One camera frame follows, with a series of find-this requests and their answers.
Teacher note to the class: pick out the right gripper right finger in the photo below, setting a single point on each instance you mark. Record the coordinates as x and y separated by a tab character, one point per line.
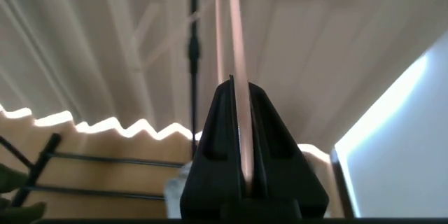
287	182

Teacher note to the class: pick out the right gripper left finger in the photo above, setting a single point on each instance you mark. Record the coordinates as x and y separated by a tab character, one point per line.
213	175

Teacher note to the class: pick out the pink clothes hanger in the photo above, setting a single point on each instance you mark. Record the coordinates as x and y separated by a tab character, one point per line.
239	42

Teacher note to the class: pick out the green printed shirt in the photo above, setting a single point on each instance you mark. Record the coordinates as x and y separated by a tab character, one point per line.
14	211

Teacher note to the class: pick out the white laundry basket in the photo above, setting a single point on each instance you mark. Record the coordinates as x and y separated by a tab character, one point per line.
176	189

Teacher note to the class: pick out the black clothes rack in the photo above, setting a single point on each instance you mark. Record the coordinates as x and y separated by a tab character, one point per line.
194	59

